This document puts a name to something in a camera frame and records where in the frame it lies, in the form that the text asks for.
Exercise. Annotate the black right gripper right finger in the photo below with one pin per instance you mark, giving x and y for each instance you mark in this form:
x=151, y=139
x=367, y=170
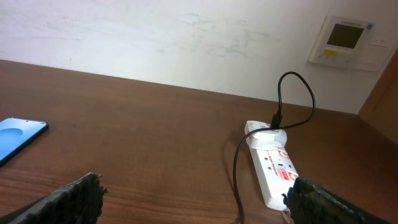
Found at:
x=310, y=203

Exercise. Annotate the white charger adapter plug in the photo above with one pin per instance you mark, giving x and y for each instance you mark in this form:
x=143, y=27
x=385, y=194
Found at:
x=265, y=140

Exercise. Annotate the white wall control panel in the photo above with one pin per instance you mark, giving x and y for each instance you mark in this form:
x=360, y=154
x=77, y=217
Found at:
x=350, y=43

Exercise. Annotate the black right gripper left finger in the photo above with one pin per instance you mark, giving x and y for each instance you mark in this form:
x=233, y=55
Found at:
x=79, y=202

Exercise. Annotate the blue Galaxy smartphone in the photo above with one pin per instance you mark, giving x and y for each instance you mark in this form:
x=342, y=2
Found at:
x=17, y=134

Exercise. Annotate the white power strip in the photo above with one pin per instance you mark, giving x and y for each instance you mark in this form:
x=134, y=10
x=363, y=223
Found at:
x=276, y=174

